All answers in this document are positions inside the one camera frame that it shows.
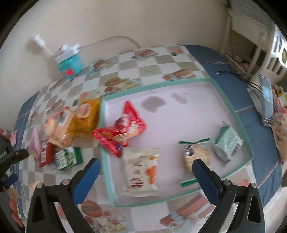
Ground round steamed cake packet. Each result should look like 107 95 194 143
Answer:
43 117 59 137

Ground white lattice shelf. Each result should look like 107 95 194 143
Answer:
224 1 286 82

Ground peach orange wafer packet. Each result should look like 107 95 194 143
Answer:
48 108 75 149

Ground red white milk snack packet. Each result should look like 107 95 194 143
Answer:
39 142 55 167

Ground printed plastic bag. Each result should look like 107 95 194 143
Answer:
271 113 287 162

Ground teal toy box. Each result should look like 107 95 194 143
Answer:
58 54 82 79

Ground clear cracker packet green ends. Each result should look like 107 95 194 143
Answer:
178 138 211 187

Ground red snack bag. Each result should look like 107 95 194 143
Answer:
92 101 147 158

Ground orange yellow bread packet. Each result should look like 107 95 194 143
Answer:
66 98 101 136

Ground green white snack packet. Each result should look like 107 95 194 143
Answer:
213 122 244 163

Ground small pink candy packet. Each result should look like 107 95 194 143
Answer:
10 130 17 147

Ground white plug adapter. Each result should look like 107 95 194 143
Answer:
32 34 54 56

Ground black cable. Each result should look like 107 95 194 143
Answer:
215 52 262 88

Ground smartphone on stand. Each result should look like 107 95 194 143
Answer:
258 74 273 127

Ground white power strip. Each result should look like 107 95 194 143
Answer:
55 44 80 64

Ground pink cake roll packet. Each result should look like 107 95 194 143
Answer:
29 128 43 162

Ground green biscuit packet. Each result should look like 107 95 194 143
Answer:
55 146 83 171

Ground white tray with green rim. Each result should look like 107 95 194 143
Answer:
99 78 254 208

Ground white power cable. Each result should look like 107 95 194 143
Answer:
78 35 142 50

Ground white crispy snack bag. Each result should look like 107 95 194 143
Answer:
122 147 160 197

